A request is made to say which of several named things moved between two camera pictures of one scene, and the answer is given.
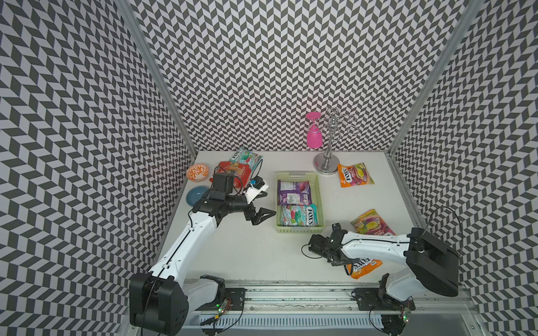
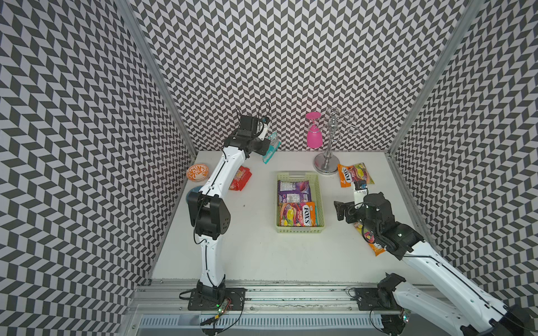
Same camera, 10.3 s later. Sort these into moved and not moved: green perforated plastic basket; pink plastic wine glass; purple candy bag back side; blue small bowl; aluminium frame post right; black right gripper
Moved: black right gripper
Not moved: aluminium frame post right; purple candy bag back side; blue small bowl; green perforated plastic basket; pink plastic wine glass
